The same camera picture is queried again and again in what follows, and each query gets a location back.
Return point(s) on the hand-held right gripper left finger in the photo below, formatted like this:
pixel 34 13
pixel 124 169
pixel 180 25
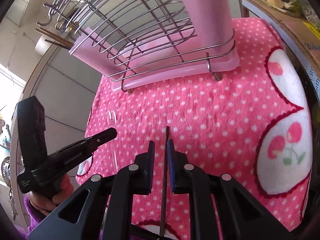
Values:
pixel 152 165

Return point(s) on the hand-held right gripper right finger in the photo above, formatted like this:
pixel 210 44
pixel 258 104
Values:
pixel 171 167

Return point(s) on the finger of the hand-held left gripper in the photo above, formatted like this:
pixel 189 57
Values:
pixel 92 142

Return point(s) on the short pink utensil holder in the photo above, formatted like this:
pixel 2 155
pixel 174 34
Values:
pixel 87 52

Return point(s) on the tall pink utensil cup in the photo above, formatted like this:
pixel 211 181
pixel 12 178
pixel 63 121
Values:
pixel 207 10

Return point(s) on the person's left forearm purple sleeve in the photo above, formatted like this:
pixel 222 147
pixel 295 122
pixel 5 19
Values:
pixel 33 220

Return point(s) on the person's left hand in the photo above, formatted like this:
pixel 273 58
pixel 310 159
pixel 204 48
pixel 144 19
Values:
pixel 62 190

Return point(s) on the clear plastic fork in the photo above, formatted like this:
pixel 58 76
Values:
pixel 111 120

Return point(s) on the pink polka dot blanket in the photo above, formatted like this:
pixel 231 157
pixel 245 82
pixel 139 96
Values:
pixel 212 117

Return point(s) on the white pipe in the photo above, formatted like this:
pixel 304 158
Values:
pixel 42 46

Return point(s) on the pink plastic drip tray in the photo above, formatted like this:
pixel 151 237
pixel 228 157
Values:
pixel 175 67

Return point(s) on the cardboard box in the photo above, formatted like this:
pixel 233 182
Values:
pixel 282 27

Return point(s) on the clear plastic bag of greens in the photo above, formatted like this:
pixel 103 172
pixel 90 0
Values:
pixel 300 2

